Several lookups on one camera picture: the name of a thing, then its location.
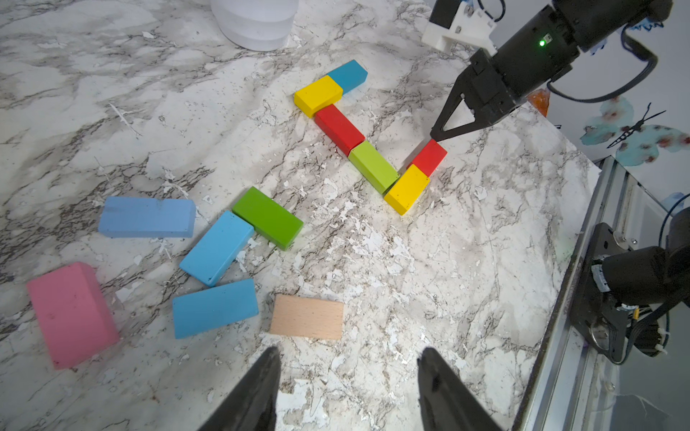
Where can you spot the natural wood block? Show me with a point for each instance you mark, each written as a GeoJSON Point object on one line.
{"type": "Point", "coordinates": [296, 316]}

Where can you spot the dark green block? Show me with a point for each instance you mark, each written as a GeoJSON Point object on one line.
{"type": "Point", "coordinates": [268, 218]}

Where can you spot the blue block lower left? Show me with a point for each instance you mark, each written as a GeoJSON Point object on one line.
{"type": "Point", "coordinates": [213, 308]}

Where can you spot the light blue block middle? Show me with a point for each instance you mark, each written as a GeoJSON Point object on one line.
{"type": "Point", "coordinates": [211, 257]}

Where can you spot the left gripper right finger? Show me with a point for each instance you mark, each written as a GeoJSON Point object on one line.
{"type": "Point", "coordinates": [445, 403]}

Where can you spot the teal block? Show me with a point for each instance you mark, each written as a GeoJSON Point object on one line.
{"type": "Point", "coordinates": [349, 76]}

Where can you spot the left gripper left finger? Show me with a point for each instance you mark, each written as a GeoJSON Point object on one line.
{"type": "Point", "coordinates": [252, 403]}

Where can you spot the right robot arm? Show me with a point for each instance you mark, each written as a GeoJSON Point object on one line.
{"type": "Point", "coordinates": [623, 293]}

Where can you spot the yellow block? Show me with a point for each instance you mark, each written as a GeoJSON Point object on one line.
{"type": "Point", "coordinates": [402, 196]}
{"type": "Point", "coordinates": [318, 95]}

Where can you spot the potted flower plant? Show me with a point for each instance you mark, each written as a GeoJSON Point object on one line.
{"type": "Point", "coordinates": [258, 25]}

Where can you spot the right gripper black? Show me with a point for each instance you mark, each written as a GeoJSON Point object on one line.
{"type": "Point", "coordinates": [541, 52]}

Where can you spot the light blue block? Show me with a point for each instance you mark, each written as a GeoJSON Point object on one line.
{"type": "Point", "coordinates": [211, 257]}
{"type": "Point", "coordinates": [124, 217]}

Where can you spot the light blue block upper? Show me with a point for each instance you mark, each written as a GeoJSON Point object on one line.
{"type": "Point", "coordinates": [124, 217]}

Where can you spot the red block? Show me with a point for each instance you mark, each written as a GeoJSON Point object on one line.
{"type": "Point", "coordinates": [339, 129]}
{"type": "Point", "coordinates": [430, 157]}

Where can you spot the pink block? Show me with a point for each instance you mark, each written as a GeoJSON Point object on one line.
{"type": "Point", "coordinates": [74, 318]}

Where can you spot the lime green block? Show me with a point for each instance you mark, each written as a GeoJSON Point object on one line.
{"type": "Point", "coordinates": [374, 167]}

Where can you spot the aluminium front rail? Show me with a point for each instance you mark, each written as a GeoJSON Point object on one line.
{"type": "Point", "coordinates": [571, 386]}

